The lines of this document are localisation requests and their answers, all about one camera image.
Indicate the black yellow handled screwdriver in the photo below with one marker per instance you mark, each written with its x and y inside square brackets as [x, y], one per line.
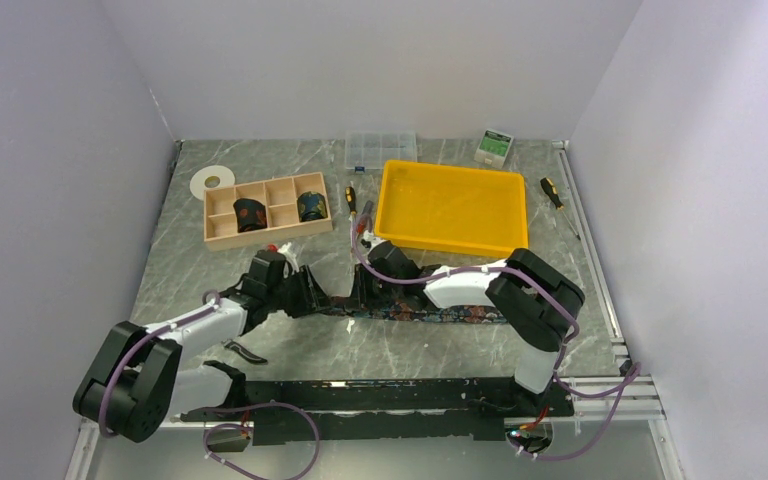
[351, 200]

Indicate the dark rolled tie orange pattern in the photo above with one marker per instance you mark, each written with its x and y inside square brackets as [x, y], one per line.
[250, 215]

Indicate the clear plastic parts box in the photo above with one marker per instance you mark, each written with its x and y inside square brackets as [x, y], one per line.
[367, 151]

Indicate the green white small box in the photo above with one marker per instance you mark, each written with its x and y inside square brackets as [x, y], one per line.
[493, 148]

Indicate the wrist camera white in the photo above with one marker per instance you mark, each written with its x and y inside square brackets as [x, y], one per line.
[289, 252]
[368, 240]

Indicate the blue rolled tie yellow flowers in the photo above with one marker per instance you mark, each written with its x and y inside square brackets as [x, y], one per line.
[312, 206]

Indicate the navy floral necktie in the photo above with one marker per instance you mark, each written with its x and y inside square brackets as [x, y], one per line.
[399, 311]

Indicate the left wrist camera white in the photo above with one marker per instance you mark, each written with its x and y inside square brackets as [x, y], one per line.
[289, 252]

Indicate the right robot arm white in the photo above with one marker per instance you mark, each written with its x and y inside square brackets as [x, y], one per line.
[523, 291]

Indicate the blue red handled screwdriver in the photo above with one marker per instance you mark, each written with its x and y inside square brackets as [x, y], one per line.
[364, 220]

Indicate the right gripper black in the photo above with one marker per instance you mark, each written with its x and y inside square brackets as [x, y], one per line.
[360, 294]

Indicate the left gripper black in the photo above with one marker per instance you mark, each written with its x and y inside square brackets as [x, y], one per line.
[312, 297]

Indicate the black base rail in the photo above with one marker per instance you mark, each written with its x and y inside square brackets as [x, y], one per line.
[481, 408]

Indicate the white tape roll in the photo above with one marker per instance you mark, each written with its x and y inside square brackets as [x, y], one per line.
[210, 177]

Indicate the small black curved piece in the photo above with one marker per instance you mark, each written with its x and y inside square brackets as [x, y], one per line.
[244, 353]

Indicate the black yellow screwdriver right side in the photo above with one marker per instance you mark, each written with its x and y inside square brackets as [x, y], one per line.
[552, 193]

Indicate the yellow plastic tray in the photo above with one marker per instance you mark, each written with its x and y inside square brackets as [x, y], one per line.
[452, 209]

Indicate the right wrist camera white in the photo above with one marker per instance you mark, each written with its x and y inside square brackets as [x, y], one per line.
[368, 240]

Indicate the wooden compartment organizer box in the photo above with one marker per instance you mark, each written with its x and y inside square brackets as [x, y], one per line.
[279, 195]

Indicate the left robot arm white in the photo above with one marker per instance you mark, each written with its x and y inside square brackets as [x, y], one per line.
[137, 379]

